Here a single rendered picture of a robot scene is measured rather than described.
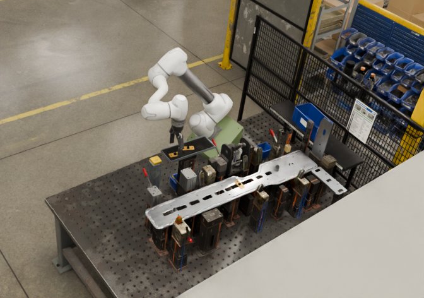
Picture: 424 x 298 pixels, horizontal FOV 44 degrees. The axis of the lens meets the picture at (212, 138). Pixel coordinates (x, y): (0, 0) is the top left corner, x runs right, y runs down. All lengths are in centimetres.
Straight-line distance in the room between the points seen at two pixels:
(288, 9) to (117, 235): 331
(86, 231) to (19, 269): 92
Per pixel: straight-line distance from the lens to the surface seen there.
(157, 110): 328
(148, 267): 352
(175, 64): 379
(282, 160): 398
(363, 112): 405
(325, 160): 402
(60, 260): 439
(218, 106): 411
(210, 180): 366
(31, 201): 496
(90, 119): 584
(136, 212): 384
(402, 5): 782
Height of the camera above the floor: 348
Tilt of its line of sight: 38 degrees down
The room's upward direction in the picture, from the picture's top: 9 degrees clockwise
